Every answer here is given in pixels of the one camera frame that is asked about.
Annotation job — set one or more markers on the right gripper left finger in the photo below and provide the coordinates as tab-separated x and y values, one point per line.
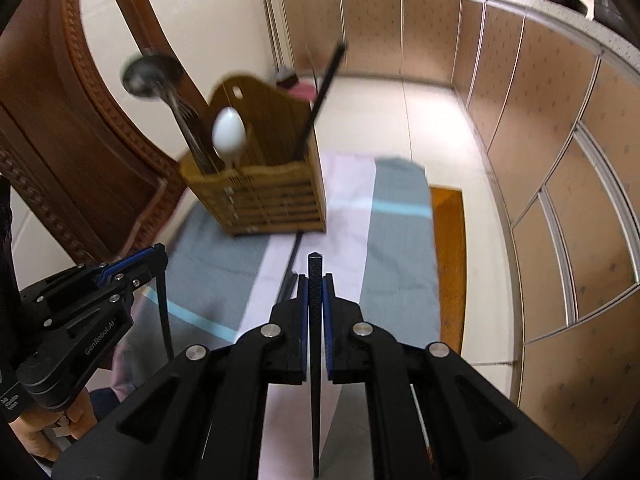
199	417

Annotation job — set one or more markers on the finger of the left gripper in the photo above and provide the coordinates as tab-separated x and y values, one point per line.
132	262
161	302

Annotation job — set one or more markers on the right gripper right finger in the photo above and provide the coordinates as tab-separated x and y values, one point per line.
431	415

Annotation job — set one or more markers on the steel ladle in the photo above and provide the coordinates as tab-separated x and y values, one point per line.
156	76

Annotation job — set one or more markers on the black chopstick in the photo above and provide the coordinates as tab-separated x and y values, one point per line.
315	346
331	71
290	277

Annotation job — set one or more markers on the kitchen cabinet run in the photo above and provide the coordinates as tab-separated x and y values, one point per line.
541	107

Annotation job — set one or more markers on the carved wooden chair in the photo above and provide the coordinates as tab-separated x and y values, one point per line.
95	181

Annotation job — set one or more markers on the wooden utensil holder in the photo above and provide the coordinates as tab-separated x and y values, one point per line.
268	190

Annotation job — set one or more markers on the dark steel fork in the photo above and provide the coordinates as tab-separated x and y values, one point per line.
191	124

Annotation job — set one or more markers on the white ceramic spoon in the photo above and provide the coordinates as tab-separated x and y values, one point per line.
229	136

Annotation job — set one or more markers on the grey cooking pot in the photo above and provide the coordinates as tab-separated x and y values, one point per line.
606	13

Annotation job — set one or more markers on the mop with long handle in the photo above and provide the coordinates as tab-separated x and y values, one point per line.
284	76

